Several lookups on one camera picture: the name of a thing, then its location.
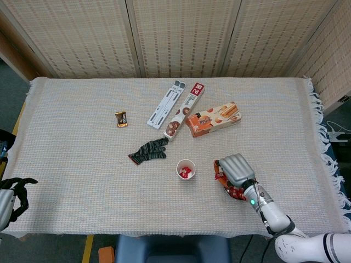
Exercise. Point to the blue padded seat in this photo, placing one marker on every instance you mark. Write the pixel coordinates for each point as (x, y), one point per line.
(172, 249)

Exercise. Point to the orange wafer roll box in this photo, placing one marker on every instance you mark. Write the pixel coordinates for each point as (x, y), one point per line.
(214, 119)

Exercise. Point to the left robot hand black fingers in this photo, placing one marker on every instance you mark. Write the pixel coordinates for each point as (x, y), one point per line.
(5, 204)

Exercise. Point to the long white cookie box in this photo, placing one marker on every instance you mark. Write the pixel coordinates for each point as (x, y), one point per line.
(186, 105)

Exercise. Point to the black grey knit glove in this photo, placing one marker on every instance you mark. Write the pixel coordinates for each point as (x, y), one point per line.
(148, 150)

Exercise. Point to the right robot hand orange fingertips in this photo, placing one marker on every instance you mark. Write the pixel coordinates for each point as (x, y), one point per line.
(238, 171)

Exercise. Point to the bamboo folding screen panel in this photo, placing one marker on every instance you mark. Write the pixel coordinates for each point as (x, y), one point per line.
(186, 38)
(274, 38)
(16, 49)
(334, 68)
(82, 38)

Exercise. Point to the person in dark clothes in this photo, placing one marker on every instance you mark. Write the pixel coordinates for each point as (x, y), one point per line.
(8, 135)

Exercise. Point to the beige woven tablecloth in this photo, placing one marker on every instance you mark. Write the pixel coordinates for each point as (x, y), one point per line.
(82, 164)

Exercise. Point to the brown gold snack packet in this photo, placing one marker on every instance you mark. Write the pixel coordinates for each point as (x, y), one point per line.
(121, 119)

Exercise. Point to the white plastic bracket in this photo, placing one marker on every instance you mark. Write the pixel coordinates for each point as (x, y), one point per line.
(336, 135)

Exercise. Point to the white grey folding stand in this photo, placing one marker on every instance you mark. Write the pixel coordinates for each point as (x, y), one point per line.
(164, 107)

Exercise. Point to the red candy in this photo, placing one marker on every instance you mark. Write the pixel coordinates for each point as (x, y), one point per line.
(219, 176)
(187, 170)
(182, 174)

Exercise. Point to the white paper cup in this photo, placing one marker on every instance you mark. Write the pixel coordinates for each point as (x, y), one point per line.
(178, 164)

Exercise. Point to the orange block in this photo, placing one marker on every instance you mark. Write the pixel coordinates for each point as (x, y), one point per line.
(106, 254)

